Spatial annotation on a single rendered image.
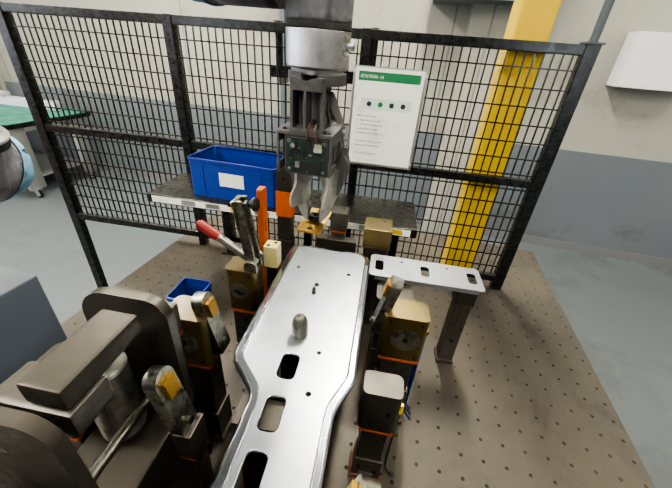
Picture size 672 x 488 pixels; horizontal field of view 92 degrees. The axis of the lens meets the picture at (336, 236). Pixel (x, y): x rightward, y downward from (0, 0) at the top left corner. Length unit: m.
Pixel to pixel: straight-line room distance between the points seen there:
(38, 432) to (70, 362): 0.07
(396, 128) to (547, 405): 0.91
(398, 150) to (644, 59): 2.36
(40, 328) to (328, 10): 0.73
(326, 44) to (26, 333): 0.71
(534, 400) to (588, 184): 2.63
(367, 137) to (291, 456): 0.92
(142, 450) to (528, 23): 1.29
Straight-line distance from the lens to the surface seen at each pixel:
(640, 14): 3.38
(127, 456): 0.63
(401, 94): 1.12
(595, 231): 3.75
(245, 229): 0.69
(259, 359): 0.63
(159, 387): 0.52
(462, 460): 0.94
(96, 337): 0.47
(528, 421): 1.07
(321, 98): 0.41
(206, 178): 1.15
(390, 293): 0.64
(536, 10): 1.21
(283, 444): 0.55
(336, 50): 0.41
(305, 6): 0.41
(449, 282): 0.87
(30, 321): 0.82
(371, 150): 1.15
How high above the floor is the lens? 1.49
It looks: 30 degrees down
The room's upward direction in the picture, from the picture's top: 5 degrees clockwise
